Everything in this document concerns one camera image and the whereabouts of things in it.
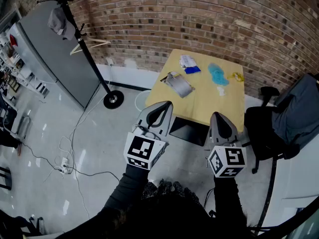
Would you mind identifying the grey package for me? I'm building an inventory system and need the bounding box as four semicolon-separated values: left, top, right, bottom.
160;71;195;99

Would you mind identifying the white round waste bin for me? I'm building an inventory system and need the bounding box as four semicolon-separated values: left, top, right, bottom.
135;90;153;111

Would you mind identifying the person's left forearm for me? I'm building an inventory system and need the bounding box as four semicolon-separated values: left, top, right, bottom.
57;163;151;239

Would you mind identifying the black chair base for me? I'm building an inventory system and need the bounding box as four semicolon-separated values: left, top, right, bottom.
22;217;45;236

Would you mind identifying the black coat rack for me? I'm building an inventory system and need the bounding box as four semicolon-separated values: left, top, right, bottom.
36;0;125;110

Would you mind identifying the white power strip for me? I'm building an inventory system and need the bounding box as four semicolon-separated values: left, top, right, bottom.
59;157;72;175

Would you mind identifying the white cable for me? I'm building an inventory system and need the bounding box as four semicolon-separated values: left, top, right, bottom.
42;65;113;219

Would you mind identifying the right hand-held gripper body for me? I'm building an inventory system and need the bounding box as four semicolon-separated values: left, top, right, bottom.
207;133;247;178

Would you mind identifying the chrome tube frame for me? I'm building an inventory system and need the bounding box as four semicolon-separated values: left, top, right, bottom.
14;116;32;139

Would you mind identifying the white shelf rack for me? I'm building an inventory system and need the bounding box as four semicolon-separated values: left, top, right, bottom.
0;28;49;99

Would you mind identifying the black panel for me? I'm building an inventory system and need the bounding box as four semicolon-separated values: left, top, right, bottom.
168;117;209;147

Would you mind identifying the grey garment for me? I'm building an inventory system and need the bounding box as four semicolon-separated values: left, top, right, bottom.
271;73;319;146

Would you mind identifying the person's right forearm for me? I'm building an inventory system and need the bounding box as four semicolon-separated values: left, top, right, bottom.
213;175;251;236

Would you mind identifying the person's patterned skirt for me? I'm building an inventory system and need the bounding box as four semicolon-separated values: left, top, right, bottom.
139;179;215;224

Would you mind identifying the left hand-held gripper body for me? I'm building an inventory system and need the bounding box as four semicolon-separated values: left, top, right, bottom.
124;123;170;171

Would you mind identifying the white and blue wrapper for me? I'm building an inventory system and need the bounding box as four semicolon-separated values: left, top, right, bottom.
179;54;202;75

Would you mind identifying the black office chair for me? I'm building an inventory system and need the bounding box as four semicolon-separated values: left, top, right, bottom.
244;72;319;174

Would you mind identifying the wooden clothes hanger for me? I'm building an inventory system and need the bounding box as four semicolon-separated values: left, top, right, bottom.
69;39;112;56

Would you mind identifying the black equipment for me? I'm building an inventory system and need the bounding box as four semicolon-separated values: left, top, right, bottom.
0;93;18;134

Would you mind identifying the light wooden board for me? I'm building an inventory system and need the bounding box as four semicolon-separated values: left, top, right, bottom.
145;48;245;134

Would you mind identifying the grey cabinet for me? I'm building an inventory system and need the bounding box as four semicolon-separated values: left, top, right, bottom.
8;1;102;109

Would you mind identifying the yellow wrapper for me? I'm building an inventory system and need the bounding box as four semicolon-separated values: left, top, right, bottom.
228;72;244;83

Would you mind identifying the blue fluffy duster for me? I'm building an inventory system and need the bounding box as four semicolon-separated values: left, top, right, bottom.
208;63;230;86

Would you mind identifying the thin black cable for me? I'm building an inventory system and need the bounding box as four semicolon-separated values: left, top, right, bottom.
18;143;121;184

